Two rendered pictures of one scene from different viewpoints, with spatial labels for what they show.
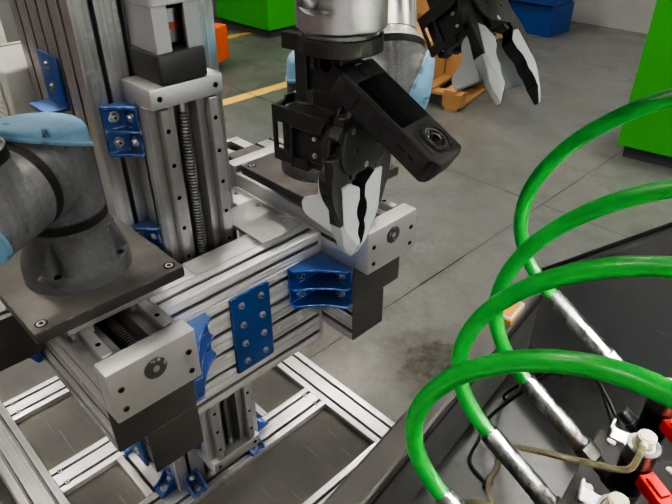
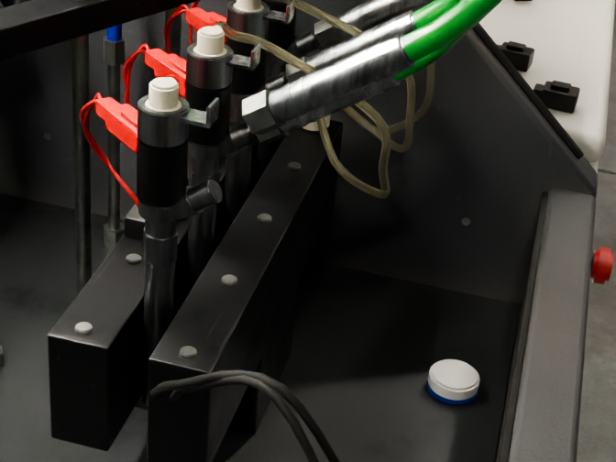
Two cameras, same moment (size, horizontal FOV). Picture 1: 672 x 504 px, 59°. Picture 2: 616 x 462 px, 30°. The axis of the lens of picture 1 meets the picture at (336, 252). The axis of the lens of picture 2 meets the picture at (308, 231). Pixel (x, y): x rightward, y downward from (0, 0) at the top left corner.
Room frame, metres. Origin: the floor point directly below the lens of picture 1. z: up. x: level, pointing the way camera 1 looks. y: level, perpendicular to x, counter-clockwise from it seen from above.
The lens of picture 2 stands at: (0.95, -0.50, 1.39)
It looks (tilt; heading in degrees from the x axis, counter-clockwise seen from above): 32 degrees down; 153
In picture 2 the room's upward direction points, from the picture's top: 6 degrees clockwise
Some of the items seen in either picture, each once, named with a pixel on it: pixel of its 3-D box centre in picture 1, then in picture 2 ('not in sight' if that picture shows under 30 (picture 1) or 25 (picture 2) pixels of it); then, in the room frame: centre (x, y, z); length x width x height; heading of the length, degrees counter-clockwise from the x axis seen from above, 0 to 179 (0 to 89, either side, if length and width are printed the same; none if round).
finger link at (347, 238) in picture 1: (327, 214); not in sight; (0.50, 0.01, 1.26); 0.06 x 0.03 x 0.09; 51
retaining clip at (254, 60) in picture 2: (629, 435); (230, 52); (0.36, -0.26, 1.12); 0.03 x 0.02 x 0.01; 52
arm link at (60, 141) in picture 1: (46, 165); not in sight; (0.73, 0.39, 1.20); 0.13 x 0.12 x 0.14; 167
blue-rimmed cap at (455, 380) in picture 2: not in sight; (453, 380); (0.38, -0.07, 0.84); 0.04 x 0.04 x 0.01
